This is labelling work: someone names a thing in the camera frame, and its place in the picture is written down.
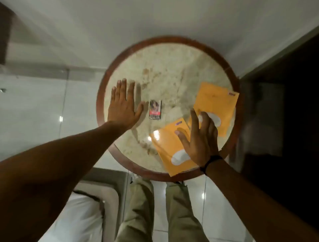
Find person's left forearm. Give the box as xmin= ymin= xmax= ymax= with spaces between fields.
xmin=0 ymin=121 xmax=129 ymax=242

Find small dark printed box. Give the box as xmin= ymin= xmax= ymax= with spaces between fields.
xmin=149 ymin=99 xmax=162 ymax=120

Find round marble table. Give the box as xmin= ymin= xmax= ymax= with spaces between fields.
xmin=96 ymin=36 xmax=244 ymax=182

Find person's right hand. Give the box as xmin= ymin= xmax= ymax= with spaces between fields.
xmin=174 ymin=109 xmax=220 ymax=168

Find orange notebook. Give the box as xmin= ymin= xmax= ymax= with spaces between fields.
xmin=187 ymin=82 xmax=240 ymax=138
xmin=149 ymin=118 xmax=200 ymax=177

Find person's right forearm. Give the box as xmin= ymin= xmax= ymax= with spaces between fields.
xmin=206 ymin=159 xmax=319 ymax=242

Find person's left hand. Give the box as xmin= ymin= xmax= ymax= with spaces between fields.
xmin=107 ymin=78 xmax=146 ymax=131

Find person's khaki trouser legs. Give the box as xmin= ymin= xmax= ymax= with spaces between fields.
xmin=115 ymin=177 xmax=210 ymax=242

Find dark wooden furniture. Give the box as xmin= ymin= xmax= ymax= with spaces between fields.
xmin=229 ymin=32 xmax=319 ymax=232

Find black wrist band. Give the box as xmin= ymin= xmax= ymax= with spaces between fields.
xmin=200 ymin=155 xmax=224 ymax=175

